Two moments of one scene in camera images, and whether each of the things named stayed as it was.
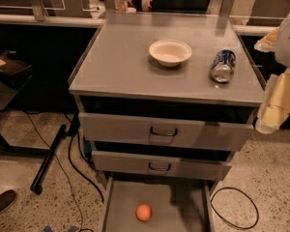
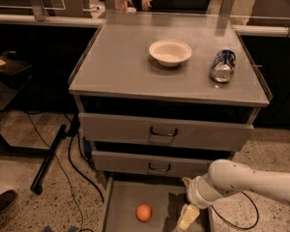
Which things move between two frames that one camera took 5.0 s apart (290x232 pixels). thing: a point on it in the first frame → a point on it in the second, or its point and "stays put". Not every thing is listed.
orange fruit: [143, 213] stays put
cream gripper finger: [281, 98] → [188, 216]
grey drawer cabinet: [160, 136] stays put
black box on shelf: [11, 65] stays put
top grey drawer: [165, 131] stays put
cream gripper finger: [268, 43] → [187, 181]
